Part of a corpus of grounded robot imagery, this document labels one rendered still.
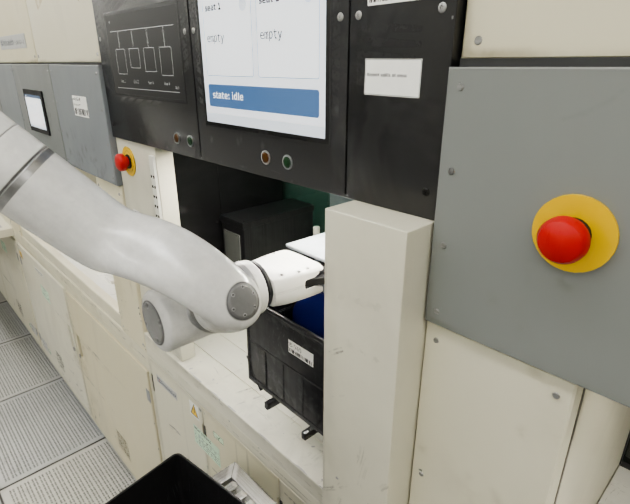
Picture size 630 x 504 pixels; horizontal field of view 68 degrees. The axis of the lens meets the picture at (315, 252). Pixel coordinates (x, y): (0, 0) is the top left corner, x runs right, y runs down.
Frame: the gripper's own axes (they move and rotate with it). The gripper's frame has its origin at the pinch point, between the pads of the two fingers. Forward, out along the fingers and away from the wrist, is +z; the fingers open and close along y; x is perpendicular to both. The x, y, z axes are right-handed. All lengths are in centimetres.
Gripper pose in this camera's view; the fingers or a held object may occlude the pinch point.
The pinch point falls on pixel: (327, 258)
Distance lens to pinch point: 80.5
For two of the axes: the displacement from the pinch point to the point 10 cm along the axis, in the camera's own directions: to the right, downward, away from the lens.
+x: 0.1, -9.3, -3.7
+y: 6.8, 2.8, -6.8
